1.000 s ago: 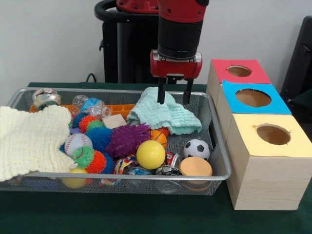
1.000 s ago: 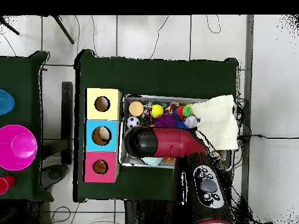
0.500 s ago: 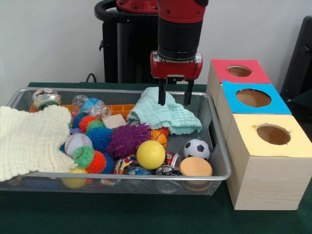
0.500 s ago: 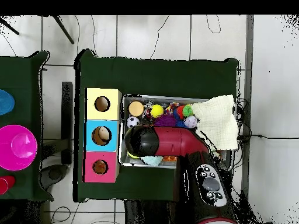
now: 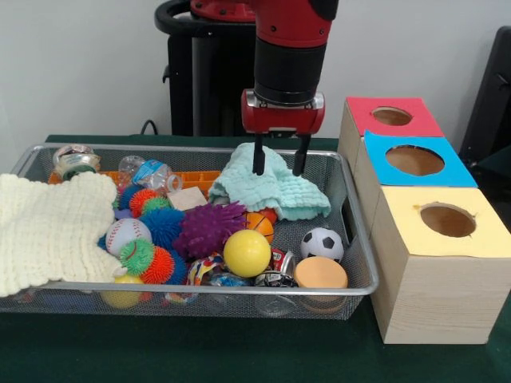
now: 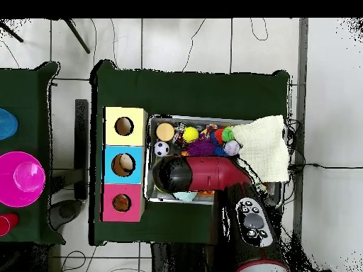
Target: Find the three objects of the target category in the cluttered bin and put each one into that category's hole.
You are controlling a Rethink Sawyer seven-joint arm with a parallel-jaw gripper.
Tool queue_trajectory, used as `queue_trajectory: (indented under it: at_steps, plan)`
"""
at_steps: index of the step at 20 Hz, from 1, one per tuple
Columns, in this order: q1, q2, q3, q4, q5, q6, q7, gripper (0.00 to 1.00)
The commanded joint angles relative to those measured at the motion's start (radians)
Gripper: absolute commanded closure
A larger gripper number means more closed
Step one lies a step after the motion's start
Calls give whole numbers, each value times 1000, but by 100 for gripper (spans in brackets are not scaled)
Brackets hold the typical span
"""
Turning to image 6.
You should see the blue round disc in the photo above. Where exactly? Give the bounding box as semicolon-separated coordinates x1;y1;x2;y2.
0;108;18;141

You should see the grey round stand base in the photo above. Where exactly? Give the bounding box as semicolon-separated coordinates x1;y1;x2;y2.
49;198;84;230

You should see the shallow metal mesh bin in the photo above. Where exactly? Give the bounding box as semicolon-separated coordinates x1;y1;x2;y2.
144;113;289;209

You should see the wooden box with three holes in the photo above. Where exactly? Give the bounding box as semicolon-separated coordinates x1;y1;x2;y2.
100;106;149;223

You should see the magenta plastic bowl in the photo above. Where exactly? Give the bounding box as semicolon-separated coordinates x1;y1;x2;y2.
0;150;46;208

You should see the purple spiky ball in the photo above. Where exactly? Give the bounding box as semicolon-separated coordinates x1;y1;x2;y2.
186;138;215;157

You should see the red plastic cup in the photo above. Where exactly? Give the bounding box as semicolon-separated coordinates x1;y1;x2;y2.
0;212;20;237

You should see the cream knitted cloth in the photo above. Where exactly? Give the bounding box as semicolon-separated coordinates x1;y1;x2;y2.
230;114;291;183

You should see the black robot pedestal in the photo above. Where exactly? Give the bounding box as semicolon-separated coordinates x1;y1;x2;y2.
151;242;219;272

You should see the mint green knitted cloth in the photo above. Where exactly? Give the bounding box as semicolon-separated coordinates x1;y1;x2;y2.
172;191;199;203

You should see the round container with orange lid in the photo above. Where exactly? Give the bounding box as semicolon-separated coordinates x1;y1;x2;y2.
155;122;176;142

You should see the black panel stand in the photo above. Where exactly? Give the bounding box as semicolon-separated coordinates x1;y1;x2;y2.
74;98;89;200

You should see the smooth yellow ball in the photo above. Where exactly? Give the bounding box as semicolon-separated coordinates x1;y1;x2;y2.
181;126;200;145

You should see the dark green table cloth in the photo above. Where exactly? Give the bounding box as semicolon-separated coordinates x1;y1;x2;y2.
89;59;291;247
0;61;66;244

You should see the small baseball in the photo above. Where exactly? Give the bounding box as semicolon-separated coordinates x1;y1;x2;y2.
223;140;242;157

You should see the black tripod leg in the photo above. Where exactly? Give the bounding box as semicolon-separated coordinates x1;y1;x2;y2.
63;18;91;55
0;22;24;43

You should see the small soccer ball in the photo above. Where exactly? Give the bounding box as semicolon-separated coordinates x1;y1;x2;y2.
153;140;170;157

